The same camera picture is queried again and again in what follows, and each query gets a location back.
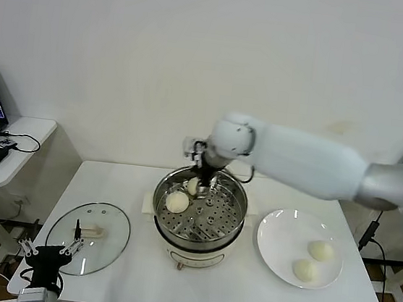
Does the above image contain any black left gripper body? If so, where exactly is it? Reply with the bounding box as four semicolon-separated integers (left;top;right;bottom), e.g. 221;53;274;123
21;242;75;293

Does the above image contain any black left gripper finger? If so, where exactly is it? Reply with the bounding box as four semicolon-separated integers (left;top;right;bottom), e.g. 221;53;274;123
16;216;42;259
59;217;88;259

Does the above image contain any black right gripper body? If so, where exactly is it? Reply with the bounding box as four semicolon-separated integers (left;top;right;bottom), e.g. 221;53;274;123
193;153;224;190

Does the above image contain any white steamed baozi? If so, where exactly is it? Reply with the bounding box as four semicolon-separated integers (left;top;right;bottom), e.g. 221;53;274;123
164;190;192;215
306;238;336;264
186;177;200;196
290;257;321;284

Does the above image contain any round glass pot lid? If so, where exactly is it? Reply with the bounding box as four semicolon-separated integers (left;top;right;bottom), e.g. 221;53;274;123
41;196;134;282

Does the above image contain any stainless steel steamer basket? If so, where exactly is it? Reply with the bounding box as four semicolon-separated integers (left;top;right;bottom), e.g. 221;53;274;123
148;160;253;253

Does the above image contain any white floor power strip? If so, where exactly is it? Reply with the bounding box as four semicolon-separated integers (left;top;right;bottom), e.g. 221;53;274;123
7;226;33;260

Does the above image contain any cream electric cooking pot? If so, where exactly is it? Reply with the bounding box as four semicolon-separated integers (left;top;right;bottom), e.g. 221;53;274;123
135;184;260;278

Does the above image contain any round white plate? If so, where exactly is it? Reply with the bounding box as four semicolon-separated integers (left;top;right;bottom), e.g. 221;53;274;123
250;205;349;293

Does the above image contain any small black usb hub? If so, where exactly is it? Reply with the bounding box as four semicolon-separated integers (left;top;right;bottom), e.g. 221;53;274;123
0;137;18;151

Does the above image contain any white side table with mouse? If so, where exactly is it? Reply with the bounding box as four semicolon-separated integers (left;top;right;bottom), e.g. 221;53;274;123
0;114;59;281

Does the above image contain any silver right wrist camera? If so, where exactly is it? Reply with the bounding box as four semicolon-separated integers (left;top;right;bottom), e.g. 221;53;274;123
181;137;207;162

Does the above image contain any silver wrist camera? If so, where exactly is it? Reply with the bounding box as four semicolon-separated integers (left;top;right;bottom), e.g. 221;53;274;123
16;284;60;302
181;137;207;162

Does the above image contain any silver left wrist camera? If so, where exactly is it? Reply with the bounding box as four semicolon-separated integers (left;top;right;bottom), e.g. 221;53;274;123
16;284;60;302

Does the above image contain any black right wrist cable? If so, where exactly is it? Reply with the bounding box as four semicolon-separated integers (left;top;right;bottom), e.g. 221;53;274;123
232;164;257;185

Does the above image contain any thin black hub cable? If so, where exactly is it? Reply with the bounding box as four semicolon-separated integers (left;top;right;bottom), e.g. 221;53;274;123
0;130;43;156

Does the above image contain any black cable with inline adapter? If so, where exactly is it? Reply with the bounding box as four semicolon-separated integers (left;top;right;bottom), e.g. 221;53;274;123
351;209;399;302

